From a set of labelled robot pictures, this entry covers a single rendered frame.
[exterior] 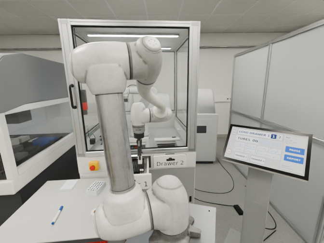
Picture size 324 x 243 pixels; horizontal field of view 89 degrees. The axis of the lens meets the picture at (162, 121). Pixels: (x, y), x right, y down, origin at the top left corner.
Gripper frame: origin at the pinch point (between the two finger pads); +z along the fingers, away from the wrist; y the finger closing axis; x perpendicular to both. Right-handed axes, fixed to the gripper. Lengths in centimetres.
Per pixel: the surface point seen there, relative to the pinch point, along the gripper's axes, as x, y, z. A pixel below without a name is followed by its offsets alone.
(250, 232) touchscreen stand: 88, 8, 67
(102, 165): -33.4, -19.5, 13.6
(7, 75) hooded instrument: -86, -9, -60
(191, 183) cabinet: 45, -20, 37
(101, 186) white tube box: -29.7, 1.1, 20.4
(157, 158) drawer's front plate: 14.2, -17.7, 8.7
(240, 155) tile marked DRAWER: 74, 5, -1
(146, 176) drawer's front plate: 4.7, 10.9, 8.1
